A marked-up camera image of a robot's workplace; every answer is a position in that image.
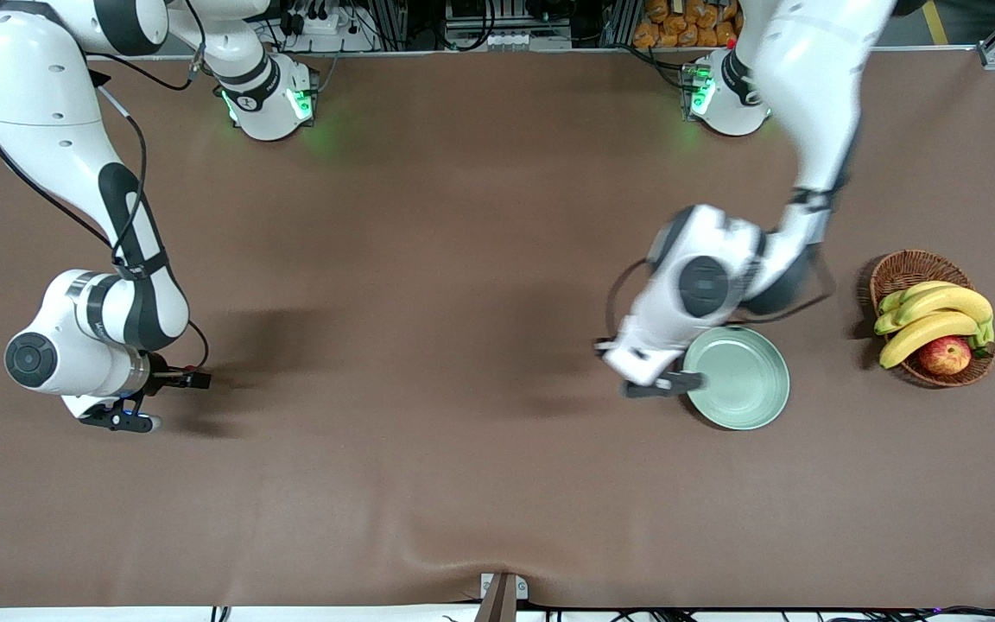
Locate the pale green plate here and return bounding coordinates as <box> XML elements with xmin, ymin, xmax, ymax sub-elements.
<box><xmin>683</xmin><ymin>326</ymin><xmax>790</xmax><ymax>431</ymax></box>

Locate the brown wicker basket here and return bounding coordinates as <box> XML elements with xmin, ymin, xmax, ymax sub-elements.
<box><xmin>869</xmin><ymin>251</ymin><xmax>995</xmax><ymax>388</ymax></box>

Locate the red apple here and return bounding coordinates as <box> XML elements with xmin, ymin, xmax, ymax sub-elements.
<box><xmin>918</xmin><ymin>336</ymin><xmax>973</xmax><ymax>376</ymax></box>

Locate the orange bread bun pile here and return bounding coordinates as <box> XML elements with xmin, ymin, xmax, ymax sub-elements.
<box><xmin>633</xmin><ymin>0</ymin><xmax>747</xmax><ymax>48</ymax></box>

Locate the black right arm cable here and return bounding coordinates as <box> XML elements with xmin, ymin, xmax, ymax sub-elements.
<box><xmin>0</xmin><ymin>0</ymin><xmax>210</xmax><ymax>369</ymax></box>

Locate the white connector strip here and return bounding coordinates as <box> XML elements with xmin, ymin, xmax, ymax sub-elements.
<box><xmin>480</xmin><ymin>30</ymin><xmax>574</xmax><ymax>51</ymax></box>

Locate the yellow banana bunch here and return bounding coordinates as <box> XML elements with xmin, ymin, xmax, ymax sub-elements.
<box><xmin>874</xmin><ymin>281</ymin><xmax>995</xmax><ymax>370</ymax></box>

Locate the white power strip with plugs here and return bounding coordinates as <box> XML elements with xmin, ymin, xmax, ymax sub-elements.
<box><xmin>277</xmin><ymin>7</ymin><xmax>377</xmax><ymax>53</ymax></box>

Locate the metal table edge bracket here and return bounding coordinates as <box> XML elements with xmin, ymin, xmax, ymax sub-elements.
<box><xmin>473</xmin><ymin>572</ymin><xmax>529</xmax><ymax>622</ymax></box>

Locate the brown table cover mat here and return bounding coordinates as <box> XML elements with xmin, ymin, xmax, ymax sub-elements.
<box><xmin>0</xmin><ymin>48</ymin><xmax>995</xmax><ymax>610</ymax></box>

